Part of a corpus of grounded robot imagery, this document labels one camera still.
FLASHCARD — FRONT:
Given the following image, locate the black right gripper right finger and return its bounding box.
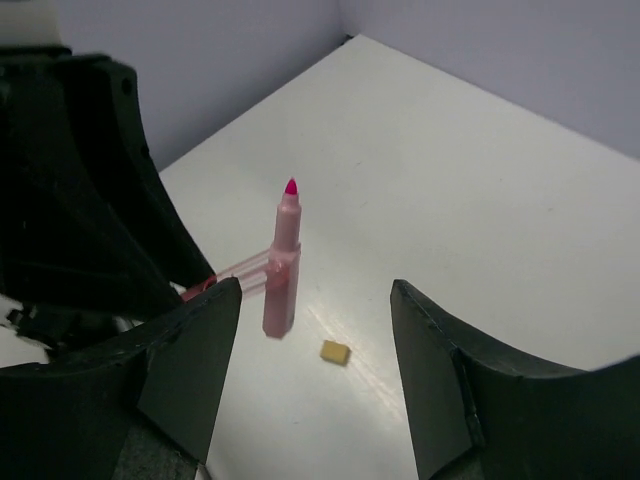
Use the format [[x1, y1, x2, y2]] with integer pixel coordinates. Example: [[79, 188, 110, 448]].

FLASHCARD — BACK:
[[390, 280, 639, 479]]

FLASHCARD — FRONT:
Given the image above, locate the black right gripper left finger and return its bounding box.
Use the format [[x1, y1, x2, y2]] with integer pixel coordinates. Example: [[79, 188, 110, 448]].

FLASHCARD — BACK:
[[1, 278, 242, 479]]

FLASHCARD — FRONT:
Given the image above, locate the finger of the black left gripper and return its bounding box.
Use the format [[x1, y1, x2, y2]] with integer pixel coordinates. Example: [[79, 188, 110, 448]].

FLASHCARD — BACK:
[[99, 59, 213, 287], [1, 55, 180, 320]]

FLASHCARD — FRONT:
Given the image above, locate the tan yellow eraser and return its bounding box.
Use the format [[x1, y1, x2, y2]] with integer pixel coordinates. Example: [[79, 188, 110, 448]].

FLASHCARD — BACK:
[[320, 340, 351, 367]]

